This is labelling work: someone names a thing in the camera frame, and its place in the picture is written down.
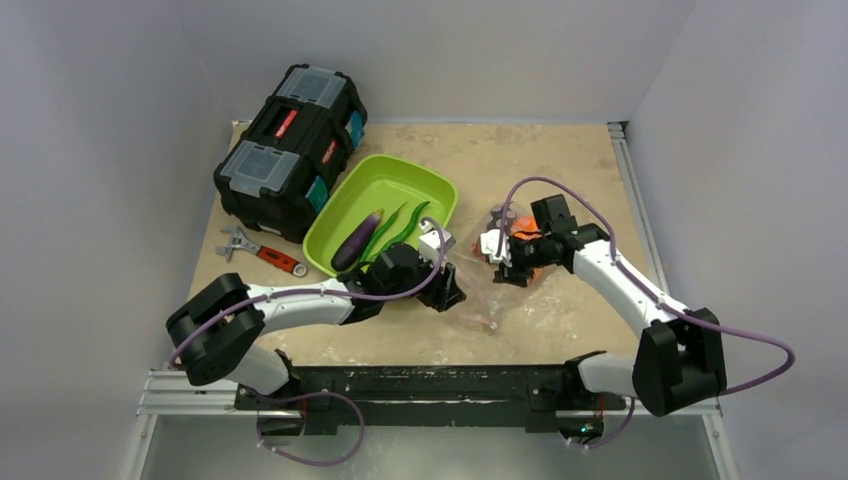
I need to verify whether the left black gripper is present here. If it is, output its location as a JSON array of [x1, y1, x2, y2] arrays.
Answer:
[[382, 249, 464, 311]]

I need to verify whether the green fake chili pepper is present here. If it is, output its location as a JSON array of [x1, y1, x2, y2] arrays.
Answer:
[[373, 201, 430, 259]]

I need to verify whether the purple fake eggplant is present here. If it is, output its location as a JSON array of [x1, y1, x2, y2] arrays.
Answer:
[[330, 209, 384, 272]]

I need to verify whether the clear zip top bag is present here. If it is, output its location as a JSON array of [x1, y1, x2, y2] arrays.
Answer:
[[448, 202, 554, 332]]

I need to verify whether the lime green plastic tray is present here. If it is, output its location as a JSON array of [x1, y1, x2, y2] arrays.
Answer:
[[303, 154, 459, 276]]

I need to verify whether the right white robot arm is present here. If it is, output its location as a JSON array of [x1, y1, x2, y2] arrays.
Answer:
[[478, 195, 727, 417]]

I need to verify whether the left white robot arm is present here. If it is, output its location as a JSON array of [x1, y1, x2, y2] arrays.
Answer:
[[166, 244, 466, 409]]

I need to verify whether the dark fake grape bunch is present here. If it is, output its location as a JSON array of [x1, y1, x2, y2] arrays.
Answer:
[[486, 204, 515, 230]]

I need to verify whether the black plastic toolbox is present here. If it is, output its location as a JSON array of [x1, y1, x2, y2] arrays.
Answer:
[[213, 64, 368, 244]]

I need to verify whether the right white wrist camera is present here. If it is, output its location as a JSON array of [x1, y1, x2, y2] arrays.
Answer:
[[477, 229, 511, 266]]

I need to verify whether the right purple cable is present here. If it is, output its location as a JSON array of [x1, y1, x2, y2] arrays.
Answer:
[[496, 176, 796, 452]]

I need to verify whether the red handled adjustable wrench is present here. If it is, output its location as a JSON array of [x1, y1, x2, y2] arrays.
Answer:
[[215, 225, 309, 278]]

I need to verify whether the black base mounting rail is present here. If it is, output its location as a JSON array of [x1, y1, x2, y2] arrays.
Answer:
[[234, 364, 627, 438]]

